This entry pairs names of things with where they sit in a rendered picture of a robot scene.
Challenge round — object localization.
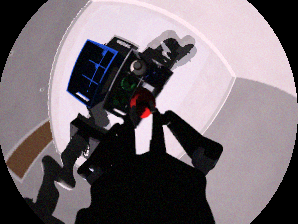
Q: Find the dark blue crate with dividers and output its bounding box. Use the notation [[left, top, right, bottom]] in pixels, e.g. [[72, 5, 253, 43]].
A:
[[66, 39, 125, 109]]

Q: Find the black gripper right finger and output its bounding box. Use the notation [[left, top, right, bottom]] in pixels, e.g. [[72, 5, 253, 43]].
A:
[[146, 101, 223, 188]]

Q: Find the black divided crate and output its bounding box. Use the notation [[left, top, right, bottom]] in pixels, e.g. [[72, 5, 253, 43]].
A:
[[102, 48, 174, 120]]

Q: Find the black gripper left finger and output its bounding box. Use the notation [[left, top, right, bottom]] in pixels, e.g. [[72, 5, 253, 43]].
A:
[[77, 105, 138, 190]]

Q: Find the blue bottle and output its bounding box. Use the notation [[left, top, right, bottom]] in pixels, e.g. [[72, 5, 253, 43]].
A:
[[146, 68, 162, 84]]

